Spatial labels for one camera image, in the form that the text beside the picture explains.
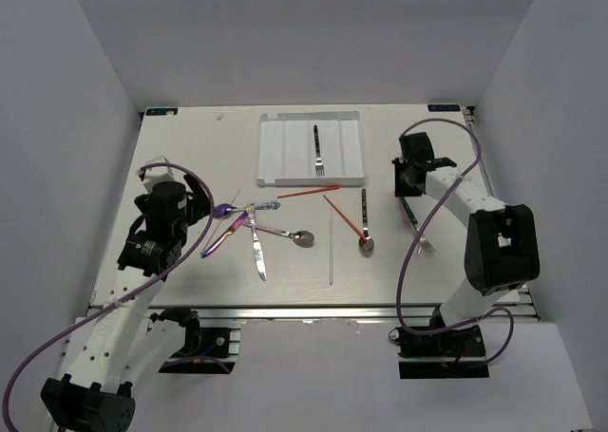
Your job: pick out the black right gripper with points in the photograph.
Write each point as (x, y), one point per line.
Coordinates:
(401, 191)

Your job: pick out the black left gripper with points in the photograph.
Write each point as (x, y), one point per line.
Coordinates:
(199, 206)

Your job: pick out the iridescent purple spoon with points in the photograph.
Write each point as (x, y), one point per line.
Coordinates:
(269, 205)

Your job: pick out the iridescent rainbow knife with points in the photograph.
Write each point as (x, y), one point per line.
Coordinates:
(221, 239)

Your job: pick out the teal handle fork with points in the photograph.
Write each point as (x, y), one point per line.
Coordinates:
(411, 216)

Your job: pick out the silver ornate knife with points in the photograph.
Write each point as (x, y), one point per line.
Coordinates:
(257, 248)

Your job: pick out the pink handle fork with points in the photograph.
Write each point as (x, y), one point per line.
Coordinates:
(423, 245)

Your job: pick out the black handle fork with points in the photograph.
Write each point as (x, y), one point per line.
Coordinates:
(319, 164)

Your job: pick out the black handle spoon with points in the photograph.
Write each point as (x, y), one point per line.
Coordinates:
(366, 243)

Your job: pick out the pink handle spoon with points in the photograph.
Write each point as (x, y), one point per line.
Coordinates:
(302, 239)

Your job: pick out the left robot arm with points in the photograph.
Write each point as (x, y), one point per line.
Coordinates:
(97, 390)

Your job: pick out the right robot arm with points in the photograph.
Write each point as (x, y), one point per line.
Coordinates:
(501, 248)

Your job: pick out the orange chopstick upper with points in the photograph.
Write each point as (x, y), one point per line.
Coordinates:
(310, 192)

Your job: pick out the orange chopstick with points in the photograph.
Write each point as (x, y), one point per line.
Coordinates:
(310, 192)
(345, 218)

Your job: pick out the orange chopstick lower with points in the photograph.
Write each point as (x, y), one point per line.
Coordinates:
(345, 218)

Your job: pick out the white cutlery tray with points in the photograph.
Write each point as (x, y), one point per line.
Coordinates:
(286, 154)

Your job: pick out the clear chopstick centre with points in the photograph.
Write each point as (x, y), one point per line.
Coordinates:
(331, 248)

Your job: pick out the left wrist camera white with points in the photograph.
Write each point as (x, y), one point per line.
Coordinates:
(157, 171)

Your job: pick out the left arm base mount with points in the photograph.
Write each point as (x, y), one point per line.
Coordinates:
(205, 350)

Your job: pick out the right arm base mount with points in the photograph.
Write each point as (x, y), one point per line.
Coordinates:
(457, 354)

